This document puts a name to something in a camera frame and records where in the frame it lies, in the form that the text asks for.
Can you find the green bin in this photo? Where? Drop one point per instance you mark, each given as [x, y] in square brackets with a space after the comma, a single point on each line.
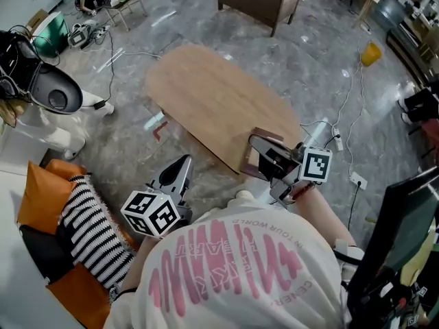
[53, 34]

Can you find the orange cushion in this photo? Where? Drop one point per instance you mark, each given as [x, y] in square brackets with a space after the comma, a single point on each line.
[79, 296]
[44, 197]

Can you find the brown photo cover book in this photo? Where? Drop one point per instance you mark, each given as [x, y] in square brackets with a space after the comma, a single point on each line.
[265, 133]

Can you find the person's right forearm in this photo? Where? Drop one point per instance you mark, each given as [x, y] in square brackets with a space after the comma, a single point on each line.
[322, 214]

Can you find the black white striped blanket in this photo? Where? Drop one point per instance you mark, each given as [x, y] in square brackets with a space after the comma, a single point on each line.
[89, 225]

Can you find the small white device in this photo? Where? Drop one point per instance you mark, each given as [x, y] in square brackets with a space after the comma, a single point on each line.
[79, 36]

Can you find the orange and black sofa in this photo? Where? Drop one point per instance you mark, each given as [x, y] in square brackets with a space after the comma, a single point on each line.
[37, 249]

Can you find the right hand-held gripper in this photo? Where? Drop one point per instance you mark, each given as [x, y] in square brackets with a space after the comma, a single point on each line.
[315, 166]

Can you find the person's cream printed shirt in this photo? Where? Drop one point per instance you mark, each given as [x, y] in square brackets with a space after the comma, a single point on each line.
[240, 259]

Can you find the person's left forearm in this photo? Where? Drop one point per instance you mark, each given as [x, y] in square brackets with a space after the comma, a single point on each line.
[140, 262]

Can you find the white power strip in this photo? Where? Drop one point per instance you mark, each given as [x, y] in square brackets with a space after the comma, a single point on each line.
[337, 140]
[358, 180]

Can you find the wooden coffee table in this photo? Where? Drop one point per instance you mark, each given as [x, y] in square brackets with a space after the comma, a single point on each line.
[219, 98]

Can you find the person's right shoe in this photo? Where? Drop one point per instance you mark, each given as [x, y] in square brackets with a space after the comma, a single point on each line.
[245, 195]

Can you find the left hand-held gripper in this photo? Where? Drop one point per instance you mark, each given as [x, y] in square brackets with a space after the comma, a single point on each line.
[147, 214]

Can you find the black monitor mount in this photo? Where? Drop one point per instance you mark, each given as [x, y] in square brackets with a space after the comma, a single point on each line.
[377, 303]

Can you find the black shelf unit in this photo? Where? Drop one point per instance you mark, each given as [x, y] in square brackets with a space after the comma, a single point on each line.
[411, 57]

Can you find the black chest monitor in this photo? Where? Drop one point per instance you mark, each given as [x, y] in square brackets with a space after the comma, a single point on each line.
[401, 225]

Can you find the cardboard box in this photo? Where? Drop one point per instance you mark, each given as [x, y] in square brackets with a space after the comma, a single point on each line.
[37, 19]

